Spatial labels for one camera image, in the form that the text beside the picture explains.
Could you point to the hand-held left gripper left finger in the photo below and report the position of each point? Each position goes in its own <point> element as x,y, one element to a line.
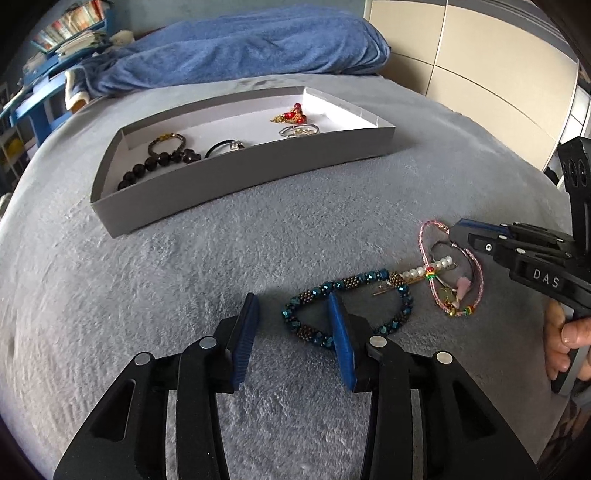
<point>242,344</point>

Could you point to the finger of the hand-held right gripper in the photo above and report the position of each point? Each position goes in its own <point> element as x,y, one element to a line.
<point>480,224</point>
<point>461,237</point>

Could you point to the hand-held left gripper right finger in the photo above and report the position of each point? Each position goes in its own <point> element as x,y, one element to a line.
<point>342,344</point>

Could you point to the thin metal charm bangle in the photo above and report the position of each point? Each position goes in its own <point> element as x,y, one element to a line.
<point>433,251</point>

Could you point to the pearl hair pin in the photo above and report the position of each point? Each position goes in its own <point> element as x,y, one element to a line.
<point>434,266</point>

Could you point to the grey cardboard tray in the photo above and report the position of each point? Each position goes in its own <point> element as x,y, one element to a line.
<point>258,152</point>

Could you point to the silver bangle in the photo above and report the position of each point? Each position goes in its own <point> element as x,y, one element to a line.
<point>286,132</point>

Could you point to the person's right hand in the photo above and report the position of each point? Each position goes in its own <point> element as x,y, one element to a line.
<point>558,341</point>

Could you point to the beige wardrobe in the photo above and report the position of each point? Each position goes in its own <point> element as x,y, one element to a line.
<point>485,69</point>

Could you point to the blue pillow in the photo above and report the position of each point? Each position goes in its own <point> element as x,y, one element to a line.
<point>231,46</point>

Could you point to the white fleece garment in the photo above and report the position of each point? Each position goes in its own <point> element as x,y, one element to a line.
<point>76,92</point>

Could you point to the blue desk with shelf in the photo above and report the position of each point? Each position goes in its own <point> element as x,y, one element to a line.
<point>32,99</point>

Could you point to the white plush toy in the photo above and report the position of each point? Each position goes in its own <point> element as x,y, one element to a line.
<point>123,38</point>

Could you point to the stack of papers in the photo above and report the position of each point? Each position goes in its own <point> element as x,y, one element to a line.
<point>85,44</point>

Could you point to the row of books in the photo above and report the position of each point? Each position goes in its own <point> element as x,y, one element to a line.
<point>69,25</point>

